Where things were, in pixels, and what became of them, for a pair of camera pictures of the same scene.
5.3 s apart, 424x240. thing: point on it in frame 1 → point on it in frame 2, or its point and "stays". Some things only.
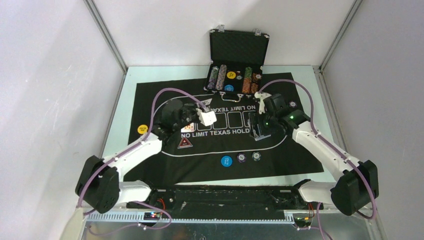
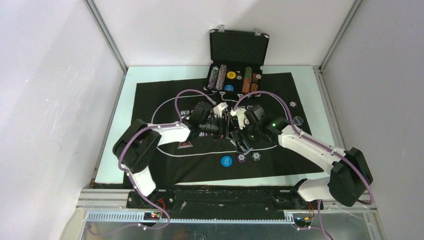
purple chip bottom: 241,157 stays
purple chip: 292,104 stays
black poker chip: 256,156 stays
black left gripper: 193,107 → 220,130
